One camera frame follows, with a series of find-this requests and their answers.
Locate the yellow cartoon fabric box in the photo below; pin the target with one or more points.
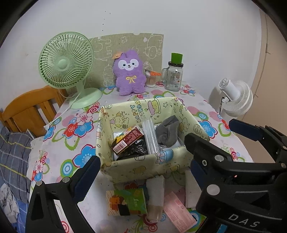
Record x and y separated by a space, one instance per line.
118 117

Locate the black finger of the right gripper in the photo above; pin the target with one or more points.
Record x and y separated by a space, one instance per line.
271 139
245 197

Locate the floral tablecloth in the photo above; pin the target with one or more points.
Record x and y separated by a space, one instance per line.
71 140

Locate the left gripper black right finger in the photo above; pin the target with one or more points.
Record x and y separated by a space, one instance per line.
197 173

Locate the yellow cartoon tissue pack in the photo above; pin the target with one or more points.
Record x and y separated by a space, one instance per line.
126 139

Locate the pink sachet packet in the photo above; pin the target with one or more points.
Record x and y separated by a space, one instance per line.
177 213

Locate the white crumpled cloth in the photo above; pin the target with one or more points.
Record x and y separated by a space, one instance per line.
9 204

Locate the clear plastic pouch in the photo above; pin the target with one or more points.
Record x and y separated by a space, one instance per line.
149 130

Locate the glass jar green lid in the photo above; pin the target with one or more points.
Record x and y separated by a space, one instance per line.
171 76

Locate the green desk fan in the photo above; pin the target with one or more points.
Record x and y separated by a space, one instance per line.
65 62

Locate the green tissue pack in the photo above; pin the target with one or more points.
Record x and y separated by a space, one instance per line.
126 202

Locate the toothpick jar orange lid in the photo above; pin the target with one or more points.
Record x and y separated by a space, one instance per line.
151 78

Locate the white floor fan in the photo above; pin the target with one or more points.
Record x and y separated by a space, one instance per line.
237 98

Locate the purple plush toy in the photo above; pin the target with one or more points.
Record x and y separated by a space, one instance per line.
128 69

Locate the grey drawstring pouch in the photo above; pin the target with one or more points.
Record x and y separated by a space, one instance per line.
167 131

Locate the grey plaid pillow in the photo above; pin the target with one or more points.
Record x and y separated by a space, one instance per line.
15 151

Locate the white towel paper band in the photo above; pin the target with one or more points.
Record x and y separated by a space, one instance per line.
155 188

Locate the beige wooden door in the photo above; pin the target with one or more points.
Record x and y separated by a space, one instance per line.
269 84

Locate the black plastic bag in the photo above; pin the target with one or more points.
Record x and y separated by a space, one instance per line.
138 148

